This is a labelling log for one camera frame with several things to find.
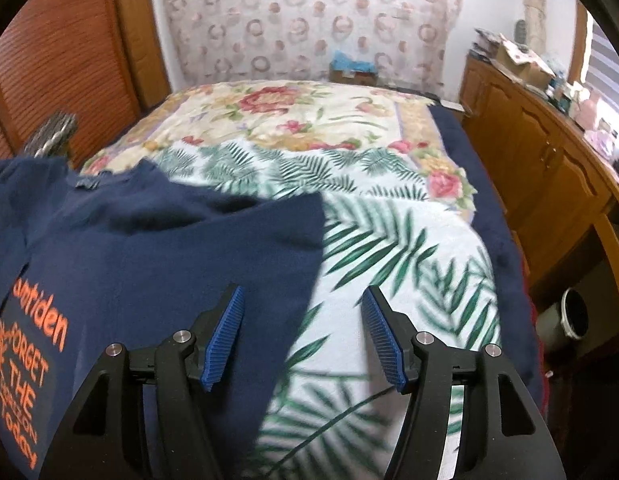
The palm leaf printed bed sheet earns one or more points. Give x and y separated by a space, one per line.
389 240

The blue tissue box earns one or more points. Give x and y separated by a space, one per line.
353 66

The grey striped window blind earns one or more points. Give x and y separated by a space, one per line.
609 60

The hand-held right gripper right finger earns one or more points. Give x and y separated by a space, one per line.
384 340

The wooden sideboard cabinet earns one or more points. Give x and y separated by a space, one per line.
539 150

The wooden louvred door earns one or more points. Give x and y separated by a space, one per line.
64 60

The navy blue blanket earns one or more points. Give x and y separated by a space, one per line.
494 210

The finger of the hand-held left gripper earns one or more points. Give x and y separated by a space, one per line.
50 134

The pink jar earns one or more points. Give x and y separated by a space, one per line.
588 110

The floral printed blanket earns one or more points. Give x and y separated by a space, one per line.
289 115

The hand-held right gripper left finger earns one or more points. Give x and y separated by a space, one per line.
222 340

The open cardboard box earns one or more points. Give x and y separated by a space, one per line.
524 62

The navy t-shirt with orange print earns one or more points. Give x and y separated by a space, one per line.
164 240

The beige curtain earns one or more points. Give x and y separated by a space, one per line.
533 0

